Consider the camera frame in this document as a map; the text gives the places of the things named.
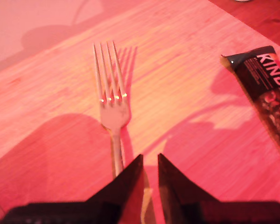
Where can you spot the metallic fork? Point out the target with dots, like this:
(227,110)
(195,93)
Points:
(114,114)

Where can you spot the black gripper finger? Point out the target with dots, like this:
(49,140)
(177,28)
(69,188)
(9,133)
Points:
(175,186)
(128,186)

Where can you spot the black snack bar wrapper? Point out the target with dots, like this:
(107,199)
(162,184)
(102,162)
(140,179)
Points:
(266,88)

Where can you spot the wooden shelf board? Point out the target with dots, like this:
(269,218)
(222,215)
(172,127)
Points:
(177,98)

